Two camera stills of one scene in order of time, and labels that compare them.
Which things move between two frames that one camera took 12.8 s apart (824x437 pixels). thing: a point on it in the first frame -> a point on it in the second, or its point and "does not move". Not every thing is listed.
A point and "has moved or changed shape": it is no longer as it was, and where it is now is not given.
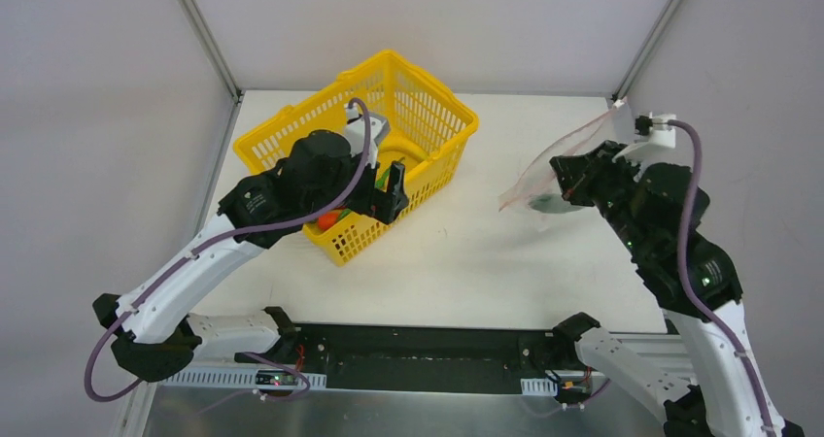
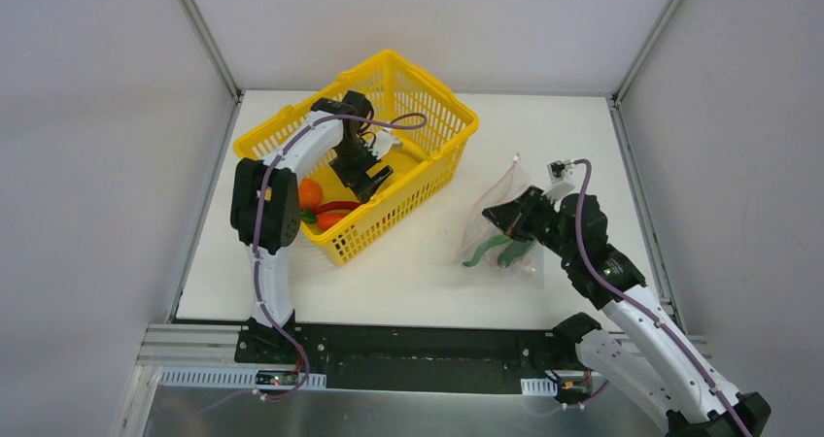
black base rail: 427,358 does not move
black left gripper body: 379,195 -> 360,171
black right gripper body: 580,176 -> 529,208
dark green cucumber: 551,203 has moved or changed shape
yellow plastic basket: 430,134 does not move
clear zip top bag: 535,193 -> 485,249
